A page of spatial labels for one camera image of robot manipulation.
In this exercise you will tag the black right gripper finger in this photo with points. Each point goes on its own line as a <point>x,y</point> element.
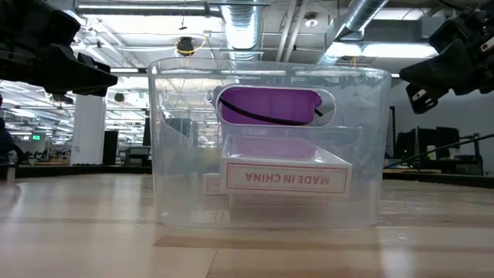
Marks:
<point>420,98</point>
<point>440,73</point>

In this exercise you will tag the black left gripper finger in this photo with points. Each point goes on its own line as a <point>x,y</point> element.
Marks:
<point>77,75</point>
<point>94,63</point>

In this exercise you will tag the red white playing cards box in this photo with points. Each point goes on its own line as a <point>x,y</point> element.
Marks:
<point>211,184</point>
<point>285,177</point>
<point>278,201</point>

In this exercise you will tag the black ceiling device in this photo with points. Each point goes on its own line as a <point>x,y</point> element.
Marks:
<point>119,97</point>
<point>185,45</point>

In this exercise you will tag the black desk with monitors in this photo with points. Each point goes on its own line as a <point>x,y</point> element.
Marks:
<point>436,144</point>

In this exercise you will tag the white building column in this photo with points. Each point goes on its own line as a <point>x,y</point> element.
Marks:
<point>88,131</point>

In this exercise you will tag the green exit sign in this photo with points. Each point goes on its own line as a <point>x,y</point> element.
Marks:
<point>36,137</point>

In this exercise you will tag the black cabinet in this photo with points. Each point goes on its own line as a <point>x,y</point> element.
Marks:
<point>110,146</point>

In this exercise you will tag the person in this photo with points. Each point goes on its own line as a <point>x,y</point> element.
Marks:
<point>5,143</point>

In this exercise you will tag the purple plastic bucket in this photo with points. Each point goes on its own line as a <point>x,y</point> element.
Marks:
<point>270,104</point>

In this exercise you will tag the frosted clear plastic bin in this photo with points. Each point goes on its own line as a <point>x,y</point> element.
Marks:
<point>181,210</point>

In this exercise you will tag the black aluminium table frame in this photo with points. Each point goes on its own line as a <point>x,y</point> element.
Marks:
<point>96,169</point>

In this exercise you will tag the silver slanted ventilation duct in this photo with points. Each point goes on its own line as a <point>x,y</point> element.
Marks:
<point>361,15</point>

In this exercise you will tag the silver round ventilation duct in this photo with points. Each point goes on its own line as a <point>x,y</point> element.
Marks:
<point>241,27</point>

